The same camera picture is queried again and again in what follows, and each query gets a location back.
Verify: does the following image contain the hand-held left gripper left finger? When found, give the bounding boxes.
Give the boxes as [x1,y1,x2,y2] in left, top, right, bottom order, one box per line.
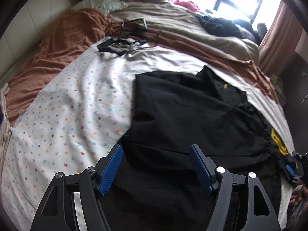
[30,144,124,231]

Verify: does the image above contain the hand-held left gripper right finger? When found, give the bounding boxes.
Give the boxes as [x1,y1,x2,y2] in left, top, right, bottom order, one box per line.
[189,144,282,231]

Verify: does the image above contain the black pants with yellow trim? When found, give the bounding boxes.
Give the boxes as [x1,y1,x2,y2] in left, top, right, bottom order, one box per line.
[100,65,289,231]

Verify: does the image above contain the dark grey clothes pile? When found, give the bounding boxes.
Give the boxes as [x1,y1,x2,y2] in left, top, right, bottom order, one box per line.
[231,19,261,45]

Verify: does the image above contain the black clothes pile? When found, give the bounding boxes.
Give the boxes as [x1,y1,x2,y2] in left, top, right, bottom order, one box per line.
[196,14,241,35]

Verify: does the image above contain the person's right hand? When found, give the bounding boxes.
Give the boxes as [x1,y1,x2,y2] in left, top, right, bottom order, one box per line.
[289,183,308,225]

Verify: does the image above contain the white floral bed sheet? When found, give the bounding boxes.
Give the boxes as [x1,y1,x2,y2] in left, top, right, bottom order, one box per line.
[0,46,296,231]

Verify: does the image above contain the white box with green item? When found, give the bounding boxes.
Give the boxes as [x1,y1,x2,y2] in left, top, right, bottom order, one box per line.
[269,73,287,104]

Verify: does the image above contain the white cloth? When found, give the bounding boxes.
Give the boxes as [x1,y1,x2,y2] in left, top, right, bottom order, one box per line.
[0,84,12,147]

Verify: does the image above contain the orange-brown blanket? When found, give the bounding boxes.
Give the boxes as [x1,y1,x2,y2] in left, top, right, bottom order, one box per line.
[5,8,280,128]

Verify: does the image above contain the grey rounded object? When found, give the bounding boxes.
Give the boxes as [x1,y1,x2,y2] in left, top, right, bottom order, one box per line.
[257,23,267,38]

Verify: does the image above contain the beige duvet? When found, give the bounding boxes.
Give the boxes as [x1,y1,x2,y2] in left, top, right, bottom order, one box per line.
[107,2,259,62]

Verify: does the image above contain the red cloth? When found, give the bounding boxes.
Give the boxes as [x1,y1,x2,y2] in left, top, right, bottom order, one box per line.
[173,0,201,11]

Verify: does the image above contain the pale green pillow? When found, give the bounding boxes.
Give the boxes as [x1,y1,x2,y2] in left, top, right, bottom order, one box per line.
[72,0,129,13]

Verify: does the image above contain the white padded headboard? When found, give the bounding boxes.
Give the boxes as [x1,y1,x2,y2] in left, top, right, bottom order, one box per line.
[0,0,82,85]

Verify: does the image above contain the window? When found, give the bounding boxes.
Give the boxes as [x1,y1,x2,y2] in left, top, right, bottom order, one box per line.
[166,0,282,26]

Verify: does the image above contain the black cable tangle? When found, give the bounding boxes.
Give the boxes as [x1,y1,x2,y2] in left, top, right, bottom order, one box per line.
[103,18,162,53]

